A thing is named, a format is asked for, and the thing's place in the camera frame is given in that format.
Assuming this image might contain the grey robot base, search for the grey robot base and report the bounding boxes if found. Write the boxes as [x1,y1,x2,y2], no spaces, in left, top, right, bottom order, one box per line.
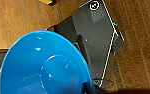
[45,0,125,89]

